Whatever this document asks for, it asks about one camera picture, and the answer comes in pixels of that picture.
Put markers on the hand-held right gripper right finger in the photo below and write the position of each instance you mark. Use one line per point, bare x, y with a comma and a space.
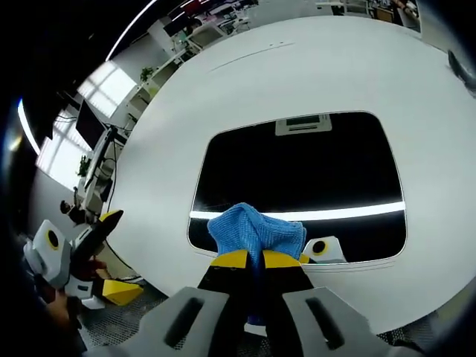
297, 316

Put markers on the small green potted plant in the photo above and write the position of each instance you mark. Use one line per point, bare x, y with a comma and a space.
147, 74

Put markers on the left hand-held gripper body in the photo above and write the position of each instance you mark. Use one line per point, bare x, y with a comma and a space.
48, 249

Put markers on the black mirror with white frame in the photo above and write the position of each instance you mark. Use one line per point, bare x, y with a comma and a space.
297, 167

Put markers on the dark curved object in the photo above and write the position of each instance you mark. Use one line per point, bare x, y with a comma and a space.
461, 68

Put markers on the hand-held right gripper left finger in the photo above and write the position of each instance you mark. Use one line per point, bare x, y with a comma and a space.
193, 320

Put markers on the green plant by window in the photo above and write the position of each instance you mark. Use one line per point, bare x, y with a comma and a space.
83, 166

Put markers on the blue cleaning cloth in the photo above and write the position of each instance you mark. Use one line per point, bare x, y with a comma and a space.
253, 230

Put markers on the white desk with monitor stand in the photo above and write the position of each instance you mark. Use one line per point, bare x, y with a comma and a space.
98, 175

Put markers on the grey mesh office chair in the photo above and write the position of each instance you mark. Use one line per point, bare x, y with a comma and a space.
111, 327

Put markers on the black computer monitor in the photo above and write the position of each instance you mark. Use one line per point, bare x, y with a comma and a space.
89, 124

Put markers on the white shelf unit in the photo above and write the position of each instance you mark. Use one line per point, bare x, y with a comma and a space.
163, 70

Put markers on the person's left hand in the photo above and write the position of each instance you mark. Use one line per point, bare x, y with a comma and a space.
63, 310

